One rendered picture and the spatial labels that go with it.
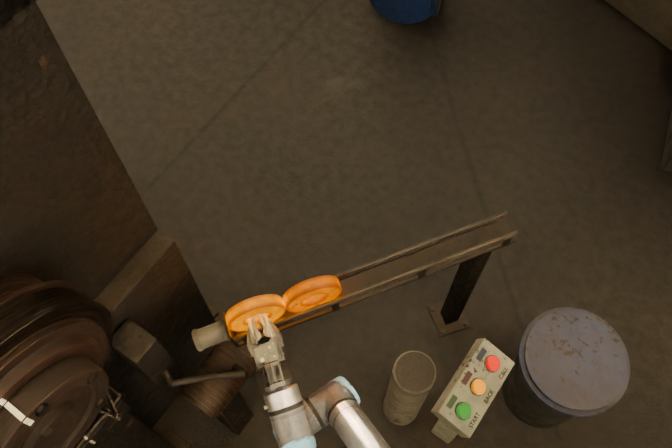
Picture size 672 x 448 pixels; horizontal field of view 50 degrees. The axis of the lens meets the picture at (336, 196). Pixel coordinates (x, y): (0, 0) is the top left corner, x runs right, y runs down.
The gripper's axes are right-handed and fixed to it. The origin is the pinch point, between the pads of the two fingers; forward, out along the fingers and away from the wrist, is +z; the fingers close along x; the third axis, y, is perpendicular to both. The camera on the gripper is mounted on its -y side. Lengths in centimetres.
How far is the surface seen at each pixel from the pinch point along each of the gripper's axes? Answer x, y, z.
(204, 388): 19.4, -16.0, -14.4
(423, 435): -40, -60, -54
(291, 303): -9.4, 2.5, -1.2
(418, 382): -36.1, -13.1, -31.9
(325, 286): -18.7, 6.1, -0.1
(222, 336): 9.9, -3.1, -3.2
